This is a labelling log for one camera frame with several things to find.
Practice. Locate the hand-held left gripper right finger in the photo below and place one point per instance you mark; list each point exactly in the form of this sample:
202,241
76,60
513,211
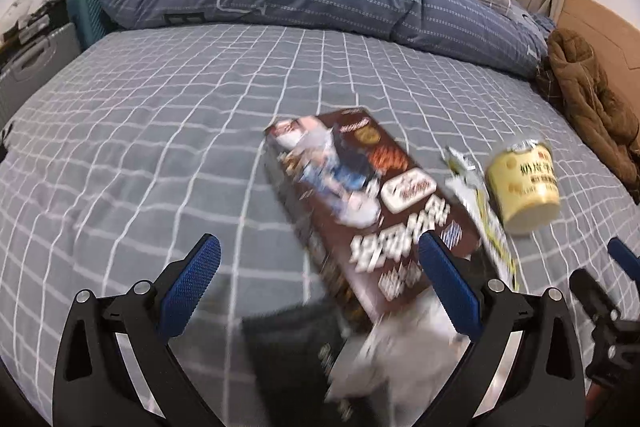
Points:
445,267

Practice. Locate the teal suitcase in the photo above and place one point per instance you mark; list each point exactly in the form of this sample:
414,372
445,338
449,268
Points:
87,17

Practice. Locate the brown padded jacket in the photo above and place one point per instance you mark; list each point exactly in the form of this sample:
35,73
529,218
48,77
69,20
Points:
585,92

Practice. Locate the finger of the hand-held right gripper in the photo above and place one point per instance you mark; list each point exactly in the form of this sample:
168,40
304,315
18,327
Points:
624,253
592,294

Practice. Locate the brown printed carton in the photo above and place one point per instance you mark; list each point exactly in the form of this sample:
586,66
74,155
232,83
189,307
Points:
350,187

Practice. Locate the white and yellow snack wrapper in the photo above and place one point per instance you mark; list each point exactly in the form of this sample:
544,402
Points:
492,232

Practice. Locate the wooden headboard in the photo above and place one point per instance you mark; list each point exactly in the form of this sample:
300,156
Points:
600,27

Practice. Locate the bed with grey checked sheet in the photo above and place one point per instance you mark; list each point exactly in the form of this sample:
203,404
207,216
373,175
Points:
150,132

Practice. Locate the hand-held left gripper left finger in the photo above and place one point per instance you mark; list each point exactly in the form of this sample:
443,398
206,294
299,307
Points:
192,287

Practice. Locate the black electronics stack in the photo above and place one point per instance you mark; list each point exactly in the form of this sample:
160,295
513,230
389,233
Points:
45,19

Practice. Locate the grey suitcase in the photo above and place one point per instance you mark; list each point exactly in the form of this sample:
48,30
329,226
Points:
35,57

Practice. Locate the white plastic appliance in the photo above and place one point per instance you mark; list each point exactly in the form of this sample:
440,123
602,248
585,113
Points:
20,11

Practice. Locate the white tissue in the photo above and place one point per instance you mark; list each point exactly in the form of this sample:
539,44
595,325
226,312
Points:
400,347

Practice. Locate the black foil packet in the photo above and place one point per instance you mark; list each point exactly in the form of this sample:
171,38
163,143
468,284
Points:
290,357

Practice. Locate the yellow paper cup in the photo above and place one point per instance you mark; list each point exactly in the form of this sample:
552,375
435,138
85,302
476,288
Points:
525,192

